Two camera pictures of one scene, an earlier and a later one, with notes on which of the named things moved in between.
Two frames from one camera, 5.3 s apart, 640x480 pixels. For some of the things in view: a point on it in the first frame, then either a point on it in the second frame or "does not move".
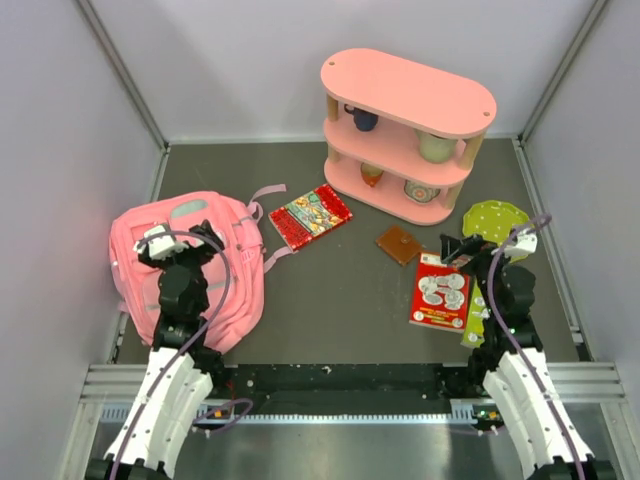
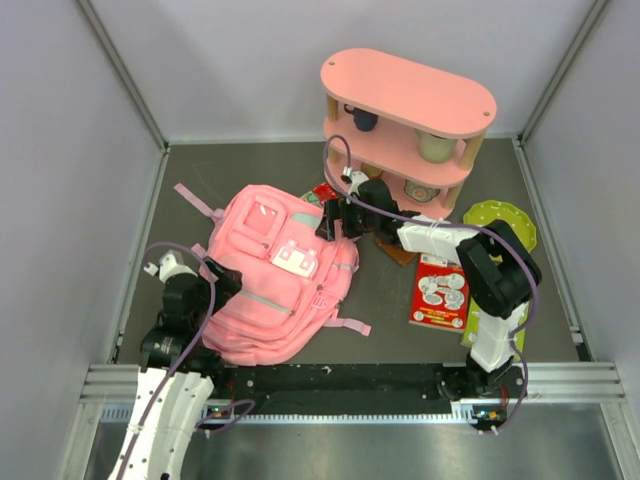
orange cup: [371, 174] does not move
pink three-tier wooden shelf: [401, 140] does not move
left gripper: [211, 245] -> [228, 284]
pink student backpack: [236, 278] -> [293, 279]
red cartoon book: [441, 294] does not move
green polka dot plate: [495, 221] does not move
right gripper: [473, 245] -> [336, 210]
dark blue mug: [363, 120] does not move
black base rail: [286, 389] does not move
